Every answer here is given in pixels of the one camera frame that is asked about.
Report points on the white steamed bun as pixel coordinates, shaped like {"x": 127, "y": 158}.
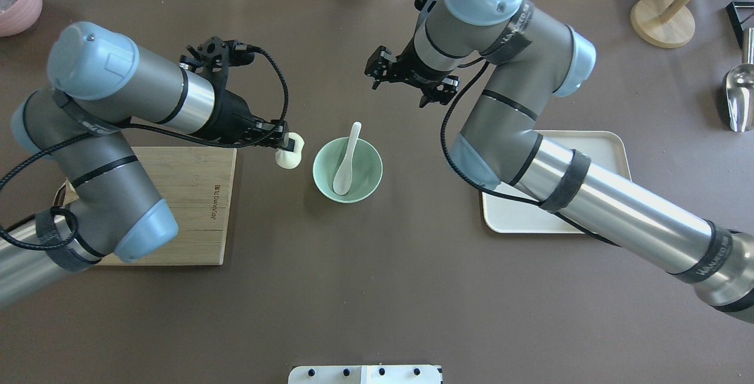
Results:
{"x": 290, "y": 160}

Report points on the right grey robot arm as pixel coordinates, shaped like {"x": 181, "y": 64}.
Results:
{"x": 536, "y": 58}

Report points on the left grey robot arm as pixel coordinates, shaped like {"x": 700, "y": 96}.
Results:
{"x": 101, "y": 83}

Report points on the wooden stand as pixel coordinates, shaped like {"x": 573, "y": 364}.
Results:
{"x": 665, "y": 24}

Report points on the pale green bowl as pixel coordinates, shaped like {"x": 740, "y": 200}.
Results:
{"x": 367, "y": 170}

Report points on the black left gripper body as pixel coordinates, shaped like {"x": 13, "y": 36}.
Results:
{"x": 231, "y": 115}

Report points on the bamboo cutting board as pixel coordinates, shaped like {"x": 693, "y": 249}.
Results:
{"x": 197, "y": 183}

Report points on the shiny metal scoop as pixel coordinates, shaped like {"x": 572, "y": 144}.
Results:
{"x": 738, "y": 85}

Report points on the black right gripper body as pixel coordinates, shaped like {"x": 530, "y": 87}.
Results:
{"x": 414, "y": 72}

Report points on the white ceramic spoon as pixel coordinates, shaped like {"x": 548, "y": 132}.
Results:
{"x": 342, "y": 180}

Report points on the cream plastic tray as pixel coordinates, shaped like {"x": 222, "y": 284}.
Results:
{"x": 511, "y": 217}

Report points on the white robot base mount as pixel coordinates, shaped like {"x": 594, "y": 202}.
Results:
{"x": 401, "y": 373}

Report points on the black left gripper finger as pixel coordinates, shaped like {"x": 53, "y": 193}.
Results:
{"x": 289, "y": 143}

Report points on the pink bowl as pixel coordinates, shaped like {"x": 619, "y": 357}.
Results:
{"x": 19, "y": 16}

